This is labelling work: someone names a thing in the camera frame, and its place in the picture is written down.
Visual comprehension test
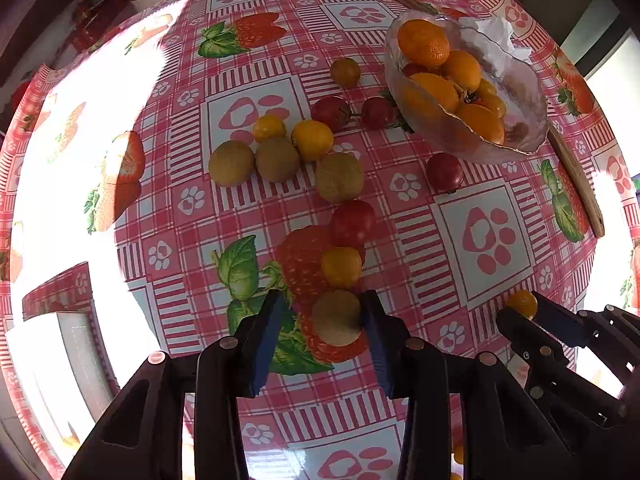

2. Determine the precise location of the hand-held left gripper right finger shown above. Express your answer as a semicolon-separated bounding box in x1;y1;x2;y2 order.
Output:
359;289;573;480

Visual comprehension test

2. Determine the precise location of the clear glass bowl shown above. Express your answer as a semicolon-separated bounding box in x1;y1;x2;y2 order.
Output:
384;9;549;165

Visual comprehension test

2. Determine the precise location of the small orange kumquat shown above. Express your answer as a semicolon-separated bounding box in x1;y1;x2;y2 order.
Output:
475;91;508;118

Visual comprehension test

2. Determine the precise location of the wooden stick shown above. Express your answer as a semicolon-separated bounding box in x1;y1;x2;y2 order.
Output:
546;122;606;239

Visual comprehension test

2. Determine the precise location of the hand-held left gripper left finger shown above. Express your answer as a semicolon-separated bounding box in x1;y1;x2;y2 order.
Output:
62;289;290;480

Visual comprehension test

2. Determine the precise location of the red cherry tomato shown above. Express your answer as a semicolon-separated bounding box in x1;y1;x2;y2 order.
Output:
425;152;465;193
311;96;352;133
361;96;396;131
330;200;377;247

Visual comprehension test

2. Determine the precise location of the orange mandarin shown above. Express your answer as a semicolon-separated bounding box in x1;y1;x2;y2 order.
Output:
402;72;461;128
396;19;451;68
455;103;506;146
440;50;483;93

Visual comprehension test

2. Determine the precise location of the strawberry print checked tablecloth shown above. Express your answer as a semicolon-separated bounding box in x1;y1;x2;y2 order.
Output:
0;0;640;480

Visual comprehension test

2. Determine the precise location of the brown kiwi fruit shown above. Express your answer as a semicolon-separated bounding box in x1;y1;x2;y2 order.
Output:
208;140;256;188
255;136;301;183
315;152;365;205
311;289;363;347

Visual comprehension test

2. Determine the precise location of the crumpled white tissue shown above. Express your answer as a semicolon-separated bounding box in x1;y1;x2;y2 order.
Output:
472;16;535;63

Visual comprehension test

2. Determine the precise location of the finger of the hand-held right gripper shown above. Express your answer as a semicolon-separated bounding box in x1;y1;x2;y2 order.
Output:
496;306;577;411
531;291;640;386

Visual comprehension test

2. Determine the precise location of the orange-brown cherry tomato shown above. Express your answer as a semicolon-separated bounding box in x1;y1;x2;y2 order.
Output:
330;57;362;89

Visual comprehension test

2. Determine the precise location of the yellow cherry tomato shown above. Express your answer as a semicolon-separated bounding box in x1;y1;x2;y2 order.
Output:
505;290;539;321
291;119;335;162
321;246;363;288
252;114;287;143

